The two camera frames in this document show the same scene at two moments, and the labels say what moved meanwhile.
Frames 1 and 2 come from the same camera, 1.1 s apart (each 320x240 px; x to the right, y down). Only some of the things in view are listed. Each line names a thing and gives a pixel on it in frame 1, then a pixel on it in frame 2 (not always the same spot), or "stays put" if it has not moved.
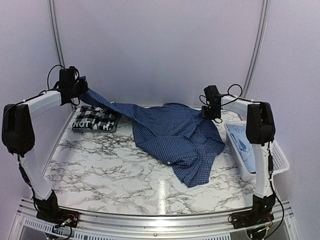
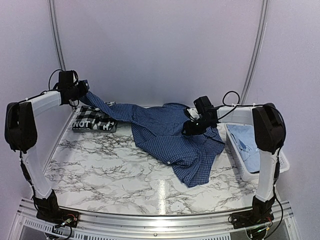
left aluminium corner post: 57,38 stays put
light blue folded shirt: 238,133 stays put
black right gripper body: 210,113 → 198,128
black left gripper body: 78,90 stays put
